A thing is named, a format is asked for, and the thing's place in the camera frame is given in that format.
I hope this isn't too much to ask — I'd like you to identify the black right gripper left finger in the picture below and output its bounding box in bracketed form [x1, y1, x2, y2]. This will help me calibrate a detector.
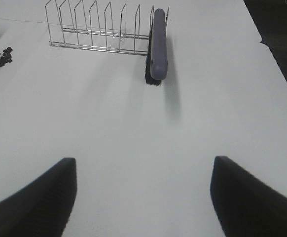
[0, 158, 77, 237]

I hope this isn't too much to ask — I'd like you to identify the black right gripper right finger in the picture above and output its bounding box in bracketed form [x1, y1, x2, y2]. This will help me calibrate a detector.
[210, 156, 287, 237]

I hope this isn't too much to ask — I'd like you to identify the pile of coffee beans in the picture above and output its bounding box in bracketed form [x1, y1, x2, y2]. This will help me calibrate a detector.
[0, 47, 13, 68]

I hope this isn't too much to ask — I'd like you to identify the metal wire dish rack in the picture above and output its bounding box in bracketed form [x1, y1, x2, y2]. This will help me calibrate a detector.
[44, 0, 157, 56]

